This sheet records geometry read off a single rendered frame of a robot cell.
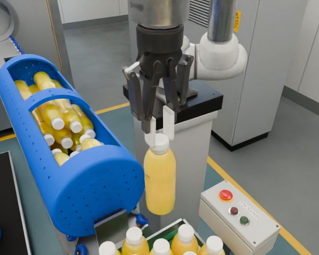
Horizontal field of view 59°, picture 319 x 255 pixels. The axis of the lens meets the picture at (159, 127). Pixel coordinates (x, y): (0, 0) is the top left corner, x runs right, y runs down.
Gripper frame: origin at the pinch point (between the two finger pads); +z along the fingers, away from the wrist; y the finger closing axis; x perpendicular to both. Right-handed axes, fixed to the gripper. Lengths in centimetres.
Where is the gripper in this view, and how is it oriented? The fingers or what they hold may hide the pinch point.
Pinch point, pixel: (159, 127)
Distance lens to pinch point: 56.1
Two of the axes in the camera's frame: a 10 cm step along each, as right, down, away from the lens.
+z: 0.0, 8.1, 5.9
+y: -8.3, 3.2, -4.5
